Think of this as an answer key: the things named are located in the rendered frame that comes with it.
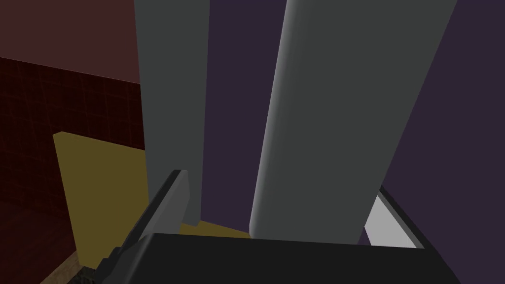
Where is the yellow cupboard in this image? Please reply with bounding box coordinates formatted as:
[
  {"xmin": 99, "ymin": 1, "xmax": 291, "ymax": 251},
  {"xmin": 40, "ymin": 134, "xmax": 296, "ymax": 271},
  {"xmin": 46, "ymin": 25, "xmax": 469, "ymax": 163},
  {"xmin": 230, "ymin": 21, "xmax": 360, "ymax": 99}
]
[{"xmin": 52, "ymin": 131, "xmax": 252, "ymax": 274}]

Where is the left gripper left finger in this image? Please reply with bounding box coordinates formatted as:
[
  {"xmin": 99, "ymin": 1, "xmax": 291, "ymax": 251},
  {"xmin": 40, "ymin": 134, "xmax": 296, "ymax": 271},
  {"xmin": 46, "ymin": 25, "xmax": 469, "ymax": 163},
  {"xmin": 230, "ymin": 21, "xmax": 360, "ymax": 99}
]
[{"xmin": 121, "ymin": 169, "xmax": 191, "ymax": 249}]

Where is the thick grey handle bar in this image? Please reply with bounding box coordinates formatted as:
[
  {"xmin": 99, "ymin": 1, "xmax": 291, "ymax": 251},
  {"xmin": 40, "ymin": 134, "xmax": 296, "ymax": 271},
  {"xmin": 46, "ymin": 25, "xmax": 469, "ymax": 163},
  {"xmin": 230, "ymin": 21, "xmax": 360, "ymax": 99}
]
[{"xmin": 248, "ymin": 0, "xmax": 459, "ymax": 246}]

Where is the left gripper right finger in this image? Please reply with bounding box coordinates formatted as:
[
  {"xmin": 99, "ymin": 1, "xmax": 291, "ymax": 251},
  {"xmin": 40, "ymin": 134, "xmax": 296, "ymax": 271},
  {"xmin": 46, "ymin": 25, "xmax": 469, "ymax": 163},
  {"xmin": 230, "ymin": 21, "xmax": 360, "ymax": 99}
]
[{"xmin": 364, "ymin": 185, "xmax": 427, "ymax": 249}]

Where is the flat grey bar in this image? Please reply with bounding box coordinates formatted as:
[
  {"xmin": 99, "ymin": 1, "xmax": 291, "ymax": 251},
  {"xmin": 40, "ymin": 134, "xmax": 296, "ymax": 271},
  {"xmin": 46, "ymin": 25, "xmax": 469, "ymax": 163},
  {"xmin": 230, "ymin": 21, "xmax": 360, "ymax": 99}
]
[{"xmin": 134, "ymin": 0, "xmax": 211, "ymax": 228}]

